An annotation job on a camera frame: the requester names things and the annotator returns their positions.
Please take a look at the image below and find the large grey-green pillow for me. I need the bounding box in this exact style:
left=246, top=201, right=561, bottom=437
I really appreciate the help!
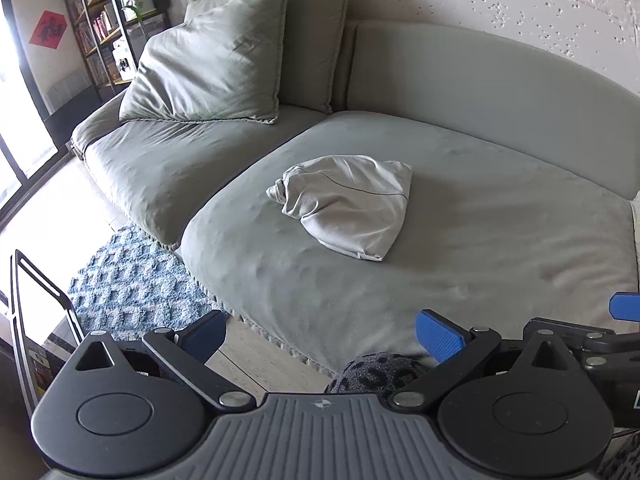
left=119, top=0, right=292, bottom=125

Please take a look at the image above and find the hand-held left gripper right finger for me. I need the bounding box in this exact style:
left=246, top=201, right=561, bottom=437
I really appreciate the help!
left=389, top=310, right=585, bottom=409

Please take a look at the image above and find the blue patterned rug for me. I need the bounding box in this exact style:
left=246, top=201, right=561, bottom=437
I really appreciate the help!
left=67, top=224, right=223, bottom=341

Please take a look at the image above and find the green and white kettle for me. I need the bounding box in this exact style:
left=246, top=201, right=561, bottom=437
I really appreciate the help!
left=122, top=0, right=156, bottom=23

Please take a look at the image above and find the black metal frame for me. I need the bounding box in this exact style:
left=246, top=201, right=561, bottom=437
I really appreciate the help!
left=10, top=250, right=86, bottom=411

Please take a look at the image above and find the red diamond wall decoration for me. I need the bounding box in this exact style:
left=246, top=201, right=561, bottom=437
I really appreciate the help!
left=29, top=10, right=68, bottom=47

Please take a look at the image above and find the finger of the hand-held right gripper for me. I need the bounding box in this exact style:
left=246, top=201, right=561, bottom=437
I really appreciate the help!
left=609, top=292, right=640, bottom=322
left=575, top=327, right=640, bottom=376

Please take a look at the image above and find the white wall radiator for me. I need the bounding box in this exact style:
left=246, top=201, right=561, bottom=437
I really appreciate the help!
left=47, top=70, right=93, bottom=111

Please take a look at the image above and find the black framed glass door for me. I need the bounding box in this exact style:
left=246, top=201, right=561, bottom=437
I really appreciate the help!
left=0, top=0, right=66, bottom=211

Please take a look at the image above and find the small white appliance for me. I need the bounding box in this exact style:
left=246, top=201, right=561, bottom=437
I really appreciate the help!
left=112, top=42, right=133, bottom=81

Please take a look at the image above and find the white cloth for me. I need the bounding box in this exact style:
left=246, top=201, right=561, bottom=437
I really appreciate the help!
left=631, top=192, right=640, bottom=261

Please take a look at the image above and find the grey-green sofa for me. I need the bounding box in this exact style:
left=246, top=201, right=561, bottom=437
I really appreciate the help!
left=70, top=20, right=640, bottom=376

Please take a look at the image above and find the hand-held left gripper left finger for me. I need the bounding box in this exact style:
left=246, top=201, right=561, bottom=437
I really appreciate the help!
left=75, top=310, right=253, bottom=410

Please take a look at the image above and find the black metal bookshelf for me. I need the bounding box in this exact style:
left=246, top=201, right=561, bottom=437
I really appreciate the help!
left=52, top=0, right=171, bottom=93

